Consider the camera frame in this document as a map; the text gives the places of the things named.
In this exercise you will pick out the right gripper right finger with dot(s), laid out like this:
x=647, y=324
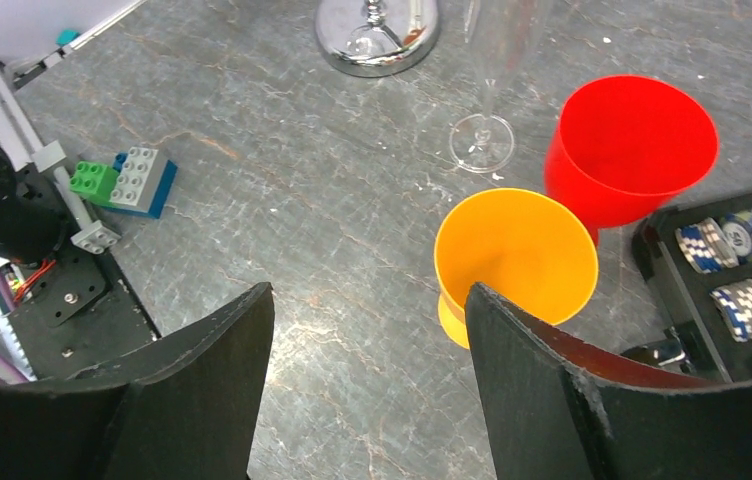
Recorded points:
x=556, y=407

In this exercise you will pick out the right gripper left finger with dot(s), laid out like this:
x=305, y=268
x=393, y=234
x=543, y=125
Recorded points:
x=183, y=407

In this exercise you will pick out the yellow plastic wine glass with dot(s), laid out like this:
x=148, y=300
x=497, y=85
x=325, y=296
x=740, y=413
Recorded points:
x=529, y=248

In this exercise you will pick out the red plastic wine glass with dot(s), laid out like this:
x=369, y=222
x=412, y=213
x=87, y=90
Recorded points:
x=623, y=146

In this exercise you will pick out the clear flute glass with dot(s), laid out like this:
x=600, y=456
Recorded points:
x=500, y=37

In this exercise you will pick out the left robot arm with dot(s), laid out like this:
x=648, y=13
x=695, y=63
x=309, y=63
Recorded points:
x=34, y=221

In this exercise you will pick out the chrome wine glass rack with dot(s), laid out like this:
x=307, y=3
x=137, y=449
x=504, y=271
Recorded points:
x=375, y=38

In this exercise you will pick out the black poker chip case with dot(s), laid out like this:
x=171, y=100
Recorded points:
x=683, y=295

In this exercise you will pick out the coloured toy brick block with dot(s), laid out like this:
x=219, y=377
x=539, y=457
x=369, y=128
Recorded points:
x=138, y=182

